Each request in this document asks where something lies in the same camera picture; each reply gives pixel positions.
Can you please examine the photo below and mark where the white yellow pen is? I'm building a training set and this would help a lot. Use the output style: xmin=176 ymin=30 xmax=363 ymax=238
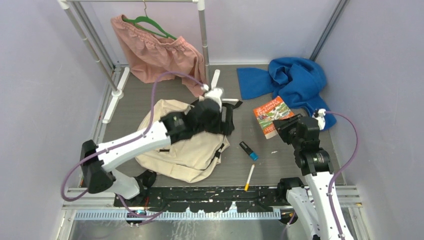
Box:
xmin=244 ymin=164 xmax=256 ymax=192

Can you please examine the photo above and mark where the cream canvas backpack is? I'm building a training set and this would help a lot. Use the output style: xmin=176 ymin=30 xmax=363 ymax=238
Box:
xmin=135 ymin=99 xmax=230 ymax=183

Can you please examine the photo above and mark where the green clothes hanger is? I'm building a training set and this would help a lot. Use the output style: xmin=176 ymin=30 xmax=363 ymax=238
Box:
xmin=122 ymin=0 xmax=177 ymax=41

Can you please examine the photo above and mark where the blue cloth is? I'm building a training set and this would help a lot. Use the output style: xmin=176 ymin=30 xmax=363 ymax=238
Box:
xmin=236 ymin=57 xmax=330 ymax=116

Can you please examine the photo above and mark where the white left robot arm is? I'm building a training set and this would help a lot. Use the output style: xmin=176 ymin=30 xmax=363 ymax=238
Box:
xmin=80 ymin=87 xmax=234 ymax=207

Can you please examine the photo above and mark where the black blue highlighter marker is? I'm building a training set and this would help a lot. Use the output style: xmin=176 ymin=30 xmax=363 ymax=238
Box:
xmin=239 ymin=141 xmax=259 ymax=161

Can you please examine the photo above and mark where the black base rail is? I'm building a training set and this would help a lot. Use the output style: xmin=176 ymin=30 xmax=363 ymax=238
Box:
xmin=125 ymin=186 xmax=291 ymax=213

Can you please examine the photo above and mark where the metal corner pole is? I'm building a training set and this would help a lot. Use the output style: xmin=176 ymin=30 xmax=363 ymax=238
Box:
xmin=309 ymin=0 xmax=350 ymax=61

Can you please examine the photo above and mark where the pink garment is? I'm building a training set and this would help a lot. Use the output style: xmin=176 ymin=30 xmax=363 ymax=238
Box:
xmin=110 ymin=14 xmax=209 ymax=97

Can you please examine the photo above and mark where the orange paperback book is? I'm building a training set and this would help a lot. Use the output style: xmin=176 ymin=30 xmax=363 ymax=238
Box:
xmin=253 ymin=96 xmax=295 ymax=140

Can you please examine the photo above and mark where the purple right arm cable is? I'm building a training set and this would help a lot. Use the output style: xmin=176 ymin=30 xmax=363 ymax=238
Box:
xmin=286 ymin=110 xmax=360 ymax=240

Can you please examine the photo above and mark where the white pink pen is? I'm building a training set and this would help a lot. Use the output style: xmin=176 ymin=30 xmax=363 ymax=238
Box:
xmin=221 ymin=98 xmax=239 ymax=103

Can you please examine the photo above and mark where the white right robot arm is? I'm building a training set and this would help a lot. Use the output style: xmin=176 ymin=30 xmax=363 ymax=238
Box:
xmin=273 ymin=108 xmax=354 ymax=240

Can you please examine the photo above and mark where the metal clothes rack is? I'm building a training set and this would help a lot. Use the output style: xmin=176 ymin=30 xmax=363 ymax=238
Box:
xmin=58 ymin=0 xmax=223 ymax=124

